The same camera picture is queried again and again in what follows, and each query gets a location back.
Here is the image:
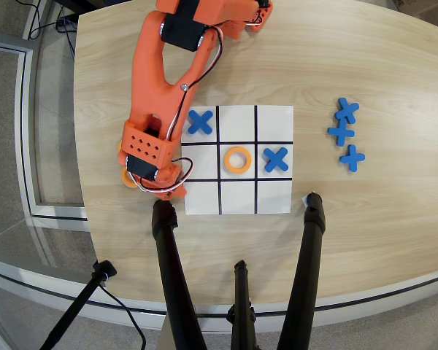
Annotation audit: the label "thin black stand pole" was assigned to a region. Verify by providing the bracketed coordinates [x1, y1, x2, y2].
[39, 260, 118, 350]

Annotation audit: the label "glass panel with grey frame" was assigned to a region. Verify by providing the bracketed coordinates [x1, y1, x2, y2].
[0, 31, 91, 227]

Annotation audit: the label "thin black tripod leg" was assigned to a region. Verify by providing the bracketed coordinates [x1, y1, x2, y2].
[226, 259, 258, 350]

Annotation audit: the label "thick black tripod leg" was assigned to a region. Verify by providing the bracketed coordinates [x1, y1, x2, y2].
[276, 192, 327, 350]
[151, 198, 208, 350]

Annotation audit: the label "black floor cables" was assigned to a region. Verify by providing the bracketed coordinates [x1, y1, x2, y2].
[27, 0, 77, 59]

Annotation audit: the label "black cable by stand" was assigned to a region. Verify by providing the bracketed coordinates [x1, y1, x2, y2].
[98, 282, 147, 350]

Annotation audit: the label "blue foam cross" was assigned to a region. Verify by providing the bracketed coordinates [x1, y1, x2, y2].
[263, 147, 290, 173]
[186, 109, 215, 136]
[327, 120, 356, 148]
[334, 97, 361, 125]
[339, 144, 366, 174]

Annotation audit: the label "white tic-tac-toe grid sheet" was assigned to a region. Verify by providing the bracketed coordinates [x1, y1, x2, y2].
[180, 104, 295, 216]

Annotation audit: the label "orange gripper with black motor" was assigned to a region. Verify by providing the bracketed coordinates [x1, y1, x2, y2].
[117, 151, 188, 202]

